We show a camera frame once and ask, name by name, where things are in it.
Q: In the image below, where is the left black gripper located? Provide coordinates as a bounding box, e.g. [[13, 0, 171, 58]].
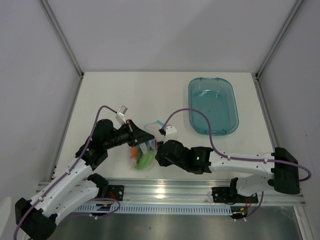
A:
[[104, 119, 154, 150]]

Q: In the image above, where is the clear zip bag blue zipper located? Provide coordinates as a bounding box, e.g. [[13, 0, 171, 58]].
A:
[[129, 120, 164, 170]]

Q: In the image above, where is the light green toy vegetable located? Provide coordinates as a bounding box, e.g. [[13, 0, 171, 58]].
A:
[[134, 151, 155, 170]]

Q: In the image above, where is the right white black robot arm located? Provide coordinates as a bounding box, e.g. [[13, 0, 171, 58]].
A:
[[155, 140, 300, 202]]

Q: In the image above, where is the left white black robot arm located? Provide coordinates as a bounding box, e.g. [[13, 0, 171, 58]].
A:
[[13, 119, 154, 240]]

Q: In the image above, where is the teal plastic tray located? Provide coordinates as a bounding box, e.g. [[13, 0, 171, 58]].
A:
[[188, 77, 239, 136]]

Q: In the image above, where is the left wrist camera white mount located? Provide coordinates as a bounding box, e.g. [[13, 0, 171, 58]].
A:
[[115, 105, 128, 126]]

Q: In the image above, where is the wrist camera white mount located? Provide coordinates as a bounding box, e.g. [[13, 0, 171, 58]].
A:
[[157, 125, 178, 143], [115, 105, 128, 126]]

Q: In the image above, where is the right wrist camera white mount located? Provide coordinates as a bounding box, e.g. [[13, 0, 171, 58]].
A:
[[157, 125, 178, 143]]

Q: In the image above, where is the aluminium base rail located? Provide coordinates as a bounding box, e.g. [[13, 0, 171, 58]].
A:
[[108, 179, 306, 207]]

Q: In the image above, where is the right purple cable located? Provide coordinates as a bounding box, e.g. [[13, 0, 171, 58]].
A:
[[161, 107, 313, 222]]

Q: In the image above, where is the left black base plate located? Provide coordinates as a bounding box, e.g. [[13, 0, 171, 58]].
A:
[[95, 185, 125, 201]]

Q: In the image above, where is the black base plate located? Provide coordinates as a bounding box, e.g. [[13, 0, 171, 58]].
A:
[[95, 185, 125, 201], [211, 186, 259, 205]]

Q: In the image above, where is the slotted grey cable duct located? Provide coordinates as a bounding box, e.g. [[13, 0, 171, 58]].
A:
[[74, 203, 233, 216]]

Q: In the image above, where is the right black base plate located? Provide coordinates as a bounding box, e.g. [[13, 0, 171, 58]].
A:
[[211, 186, 259, 205]]

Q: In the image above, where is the right side aluminium rail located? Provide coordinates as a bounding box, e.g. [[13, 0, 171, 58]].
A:
[[252, 73, 280, 148]]

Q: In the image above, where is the left aluminium frame post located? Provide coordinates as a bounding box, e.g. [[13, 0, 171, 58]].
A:
[[38, 0, 84, 79]]

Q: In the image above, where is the aluminium frame post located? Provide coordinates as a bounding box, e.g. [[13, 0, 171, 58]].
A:
[[38, 0, 84, 79], [255, 0, 307, 81]]

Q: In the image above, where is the right aluminium frame post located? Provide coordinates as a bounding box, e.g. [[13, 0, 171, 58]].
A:
[[255, 0, 307, 81]]

